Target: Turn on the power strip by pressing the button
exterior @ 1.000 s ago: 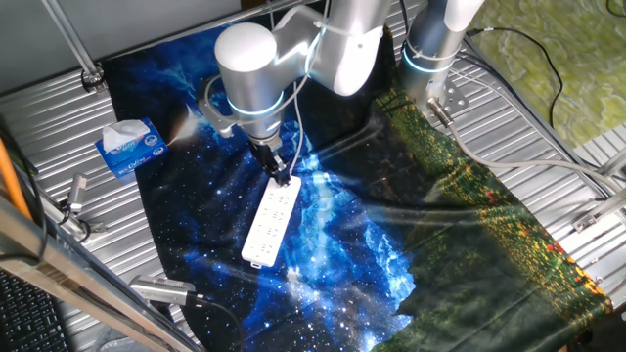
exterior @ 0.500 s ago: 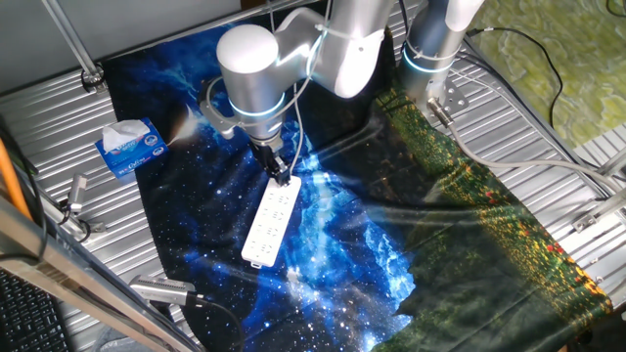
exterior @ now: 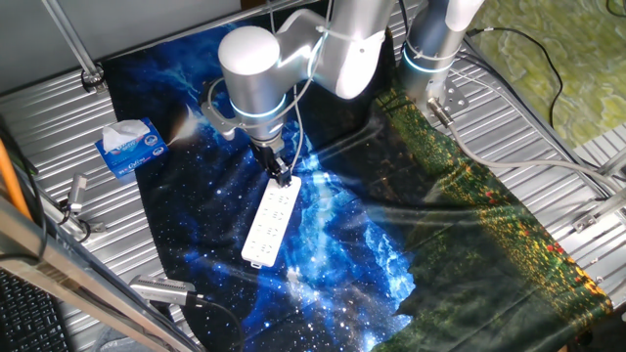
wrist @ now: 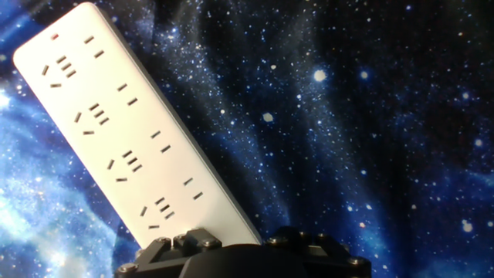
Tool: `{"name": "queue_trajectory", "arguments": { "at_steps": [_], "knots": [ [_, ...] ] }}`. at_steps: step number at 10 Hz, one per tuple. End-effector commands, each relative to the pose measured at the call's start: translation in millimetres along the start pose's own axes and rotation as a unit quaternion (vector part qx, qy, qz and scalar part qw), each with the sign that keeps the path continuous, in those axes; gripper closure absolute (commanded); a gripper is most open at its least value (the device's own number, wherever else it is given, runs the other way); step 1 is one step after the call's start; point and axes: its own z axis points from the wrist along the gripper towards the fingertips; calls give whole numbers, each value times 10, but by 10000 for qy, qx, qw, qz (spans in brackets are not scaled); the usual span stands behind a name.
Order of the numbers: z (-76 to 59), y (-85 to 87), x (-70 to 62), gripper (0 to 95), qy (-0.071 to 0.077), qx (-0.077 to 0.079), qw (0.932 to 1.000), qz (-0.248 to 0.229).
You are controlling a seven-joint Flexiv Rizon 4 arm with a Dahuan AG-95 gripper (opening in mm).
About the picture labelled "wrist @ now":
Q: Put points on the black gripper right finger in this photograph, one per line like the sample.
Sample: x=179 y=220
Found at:
x=328 y=251

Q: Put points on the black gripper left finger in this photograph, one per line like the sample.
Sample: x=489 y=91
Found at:
x=170 y=251

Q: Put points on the white power strip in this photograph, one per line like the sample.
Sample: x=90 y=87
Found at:
x=127 y=139

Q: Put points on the galaxy and forest print cloth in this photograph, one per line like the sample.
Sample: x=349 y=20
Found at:
x=347 y=135

